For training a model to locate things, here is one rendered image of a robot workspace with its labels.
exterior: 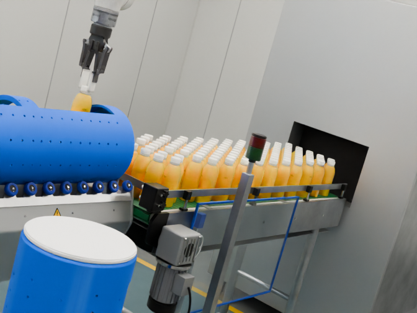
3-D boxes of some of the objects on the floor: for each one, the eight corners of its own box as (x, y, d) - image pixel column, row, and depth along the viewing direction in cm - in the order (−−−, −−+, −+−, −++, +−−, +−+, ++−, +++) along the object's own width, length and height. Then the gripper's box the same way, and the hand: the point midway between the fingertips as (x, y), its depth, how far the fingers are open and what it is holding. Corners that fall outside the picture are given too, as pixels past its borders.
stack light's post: (170, 420, 289) (241, 171, 270) (176, 417, 292) (247, 171, 273) (177, 425, 287) (249, 175, 268) (183, 422, 290) (255, 175, 271)
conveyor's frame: (23, 369, 296) (71, 171, 280) (237, 308, 428) (278, 171, 413) (98, 430, 269) (156, 214, 253) (301, 344, 401) (348, 199, 385)
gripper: (79, 18, 245) (62, 82, 249) (110, 28, 235) (94, 95, 239) (94, 22, 251) (78, 85, 255) (126, 31, 241) (108, 97, 245)
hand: (88, 81), depth 246 cm, fingers closed on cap, 4 cm apart
